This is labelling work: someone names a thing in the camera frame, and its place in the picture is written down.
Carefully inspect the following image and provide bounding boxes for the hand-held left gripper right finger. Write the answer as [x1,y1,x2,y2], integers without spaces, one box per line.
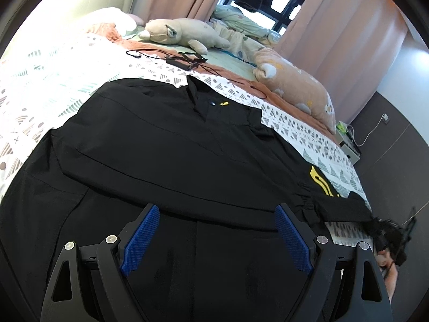
[274,203,393,322]

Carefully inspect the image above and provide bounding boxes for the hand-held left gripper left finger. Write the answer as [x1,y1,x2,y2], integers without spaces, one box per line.
[39,203,161,322]

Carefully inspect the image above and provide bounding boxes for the black jacket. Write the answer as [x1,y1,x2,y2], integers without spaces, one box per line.
[0,76,373,322]

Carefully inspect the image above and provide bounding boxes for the person's right hand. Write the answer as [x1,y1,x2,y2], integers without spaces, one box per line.
[375,251,400,306]

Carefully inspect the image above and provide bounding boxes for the white bedside box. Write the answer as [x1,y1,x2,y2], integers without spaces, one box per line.
[337,126,363,166]

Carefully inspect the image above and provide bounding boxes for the peach plush pillow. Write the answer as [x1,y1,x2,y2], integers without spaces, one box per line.
[252,47,336,135]

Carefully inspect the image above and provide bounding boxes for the white geometric patterned bed quilt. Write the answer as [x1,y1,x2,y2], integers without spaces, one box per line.
[0,35,372,252]

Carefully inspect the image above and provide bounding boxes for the beige plush animal toy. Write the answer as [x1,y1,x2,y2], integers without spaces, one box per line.
[138,18,231,55]

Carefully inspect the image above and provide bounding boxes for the pale printed blanket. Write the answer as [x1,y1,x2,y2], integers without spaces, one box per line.
[210,4,283,61]

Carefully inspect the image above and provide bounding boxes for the window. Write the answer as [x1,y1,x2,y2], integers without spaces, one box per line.
[214,0,323,37]

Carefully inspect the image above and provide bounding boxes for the white pillow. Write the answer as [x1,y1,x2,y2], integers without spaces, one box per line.
[72,7,138,37]

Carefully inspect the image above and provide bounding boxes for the white cable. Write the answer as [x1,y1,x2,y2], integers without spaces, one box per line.
[348,114,386,148]

